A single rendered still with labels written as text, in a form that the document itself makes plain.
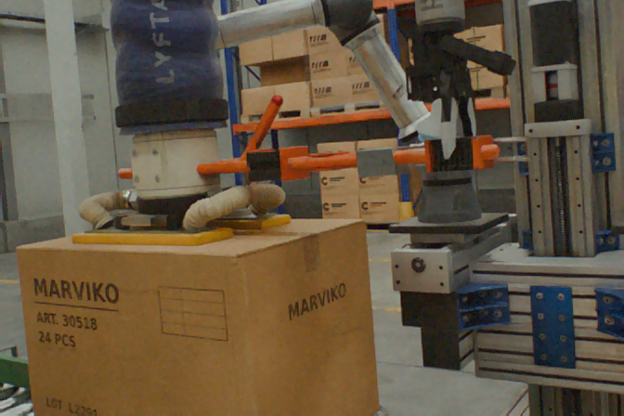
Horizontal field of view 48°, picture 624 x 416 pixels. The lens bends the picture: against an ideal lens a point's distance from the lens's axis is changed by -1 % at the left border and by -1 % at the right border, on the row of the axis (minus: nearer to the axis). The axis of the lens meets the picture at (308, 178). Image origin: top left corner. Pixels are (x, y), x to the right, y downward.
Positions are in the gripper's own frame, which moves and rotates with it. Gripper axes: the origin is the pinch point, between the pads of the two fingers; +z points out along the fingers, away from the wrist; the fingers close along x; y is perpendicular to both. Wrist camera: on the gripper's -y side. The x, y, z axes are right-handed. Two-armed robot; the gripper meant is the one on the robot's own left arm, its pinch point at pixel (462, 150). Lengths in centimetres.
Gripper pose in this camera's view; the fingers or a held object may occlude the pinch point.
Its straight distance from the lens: 111.6
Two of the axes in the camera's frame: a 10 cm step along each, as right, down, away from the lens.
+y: -8.4, 0.4, 5.4
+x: -5.4, 0.9, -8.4
